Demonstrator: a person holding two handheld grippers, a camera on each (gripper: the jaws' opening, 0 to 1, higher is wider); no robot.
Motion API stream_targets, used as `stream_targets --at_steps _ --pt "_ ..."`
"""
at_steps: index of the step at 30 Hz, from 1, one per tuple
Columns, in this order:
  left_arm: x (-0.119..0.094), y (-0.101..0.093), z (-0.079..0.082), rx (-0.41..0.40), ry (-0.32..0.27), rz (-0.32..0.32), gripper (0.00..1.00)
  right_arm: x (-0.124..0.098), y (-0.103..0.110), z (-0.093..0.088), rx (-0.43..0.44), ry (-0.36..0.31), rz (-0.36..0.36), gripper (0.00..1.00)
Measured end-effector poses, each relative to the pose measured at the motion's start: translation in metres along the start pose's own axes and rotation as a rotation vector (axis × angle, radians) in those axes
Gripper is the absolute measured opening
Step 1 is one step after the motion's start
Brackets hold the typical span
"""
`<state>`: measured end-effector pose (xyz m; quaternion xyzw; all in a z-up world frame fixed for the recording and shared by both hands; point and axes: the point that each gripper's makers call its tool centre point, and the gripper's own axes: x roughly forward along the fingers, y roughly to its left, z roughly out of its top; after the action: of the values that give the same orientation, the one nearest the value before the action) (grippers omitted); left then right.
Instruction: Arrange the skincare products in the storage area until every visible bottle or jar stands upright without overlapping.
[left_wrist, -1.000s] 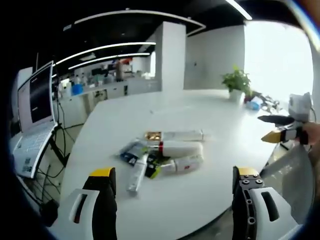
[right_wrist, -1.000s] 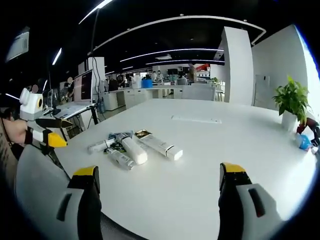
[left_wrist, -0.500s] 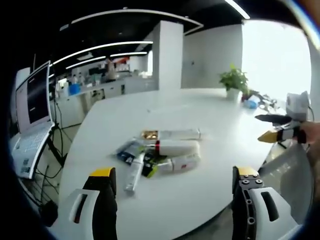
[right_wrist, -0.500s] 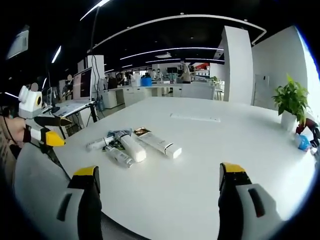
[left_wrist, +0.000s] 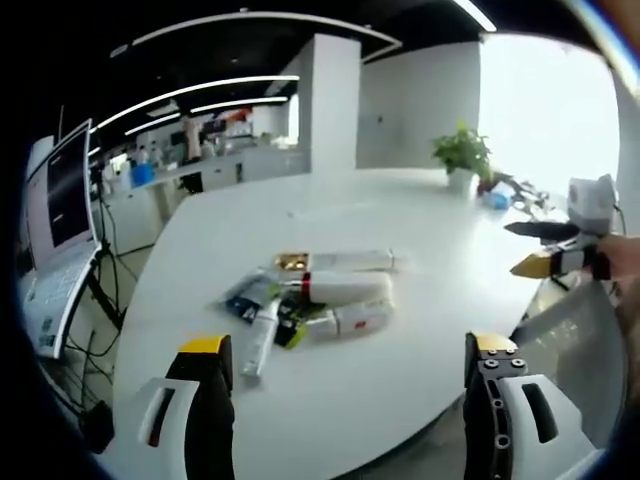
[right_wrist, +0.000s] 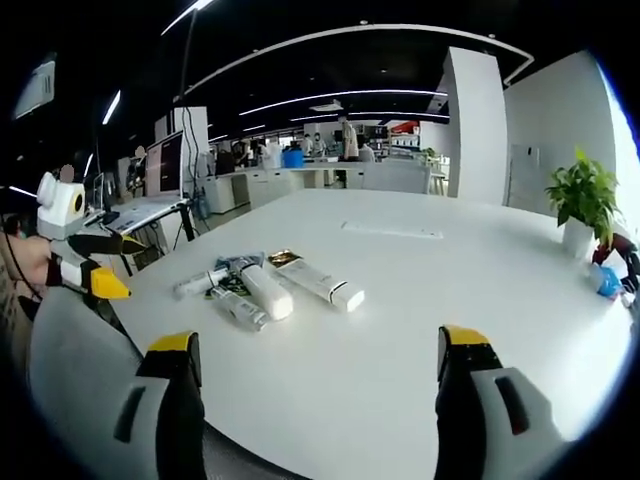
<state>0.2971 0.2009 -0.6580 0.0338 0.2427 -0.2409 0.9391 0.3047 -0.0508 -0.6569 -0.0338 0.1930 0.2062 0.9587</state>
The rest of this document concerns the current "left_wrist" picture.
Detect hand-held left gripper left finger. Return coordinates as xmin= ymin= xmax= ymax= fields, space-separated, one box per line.
xmin=102 ymin=334 xmax=237 ymax=480

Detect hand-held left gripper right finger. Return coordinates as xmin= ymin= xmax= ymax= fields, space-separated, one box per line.
xmin=462 ymin=331 xmax=604 ymax=480

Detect slim white skincare tube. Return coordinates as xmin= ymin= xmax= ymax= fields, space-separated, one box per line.
xmin=239 ymin=293 xmax=282 ymax=379

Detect dark blue skincare tube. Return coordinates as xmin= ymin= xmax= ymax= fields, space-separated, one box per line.
xmin=221 ymin=271 xmax=282 ymax=322

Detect black green skincare packet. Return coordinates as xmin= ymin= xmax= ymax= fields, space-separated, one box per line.
xmin=273 ymin=293 xmax=318 ymax=350

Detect white skincare tube red band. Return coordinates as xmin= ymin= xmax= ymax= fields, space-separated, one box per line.
xmin=298 ymin=271 xmax=397 ymax=304

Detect white skincare tube gold cap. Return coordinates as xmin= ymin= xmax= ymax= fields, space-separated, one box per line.
xmin=273 ymin=249 xmax=412 ymax=274

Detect person's right hand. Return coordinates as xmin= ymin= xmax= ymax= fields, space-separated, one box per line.
xmin=597 ymin=232 xmax=632 ymax=341

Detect grey mesh chair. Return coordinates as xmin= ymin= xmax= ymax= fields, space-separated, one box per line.
xmin=513 ymin=282 xmax=629 ymax=447

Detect black box on floor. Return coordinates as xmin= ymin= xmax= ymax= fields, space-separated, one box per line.
xmin=87 ymin=399 xmax=116 ymax=454

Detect green potted plant white pot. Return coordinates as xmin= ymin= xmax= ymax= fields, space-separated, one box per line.
xmin=431 ymin=118 xmax=495 ymax=195

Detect black tripod stand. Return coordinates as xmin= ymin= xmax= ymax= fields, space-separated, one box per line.
xmin=85 ymin=164 xmax=126 ymax=331

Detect black office chair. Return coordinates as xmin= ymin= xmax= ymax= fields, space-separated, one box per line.
xmin=178 ymin=171 xmax=205 ymax=195

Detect long white counter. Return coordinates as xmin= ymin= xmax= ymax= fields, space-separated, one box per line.
xmin=102 ymin=145 xmax=309 ymax=251

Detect blue bin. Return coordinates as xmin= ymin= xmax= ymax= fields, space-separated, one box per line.
xmin=130 ymin=163 xmax=157 ymax=189

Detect open white laptop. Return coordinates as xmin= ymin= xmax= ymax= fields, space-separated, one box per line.
xmin=20 ymin=118 xmax=104 ymax=360

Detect black cables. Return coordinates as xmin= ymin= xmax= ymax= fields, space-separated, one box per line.
xmin=39 ymin=319 xmax=119 ymax=421

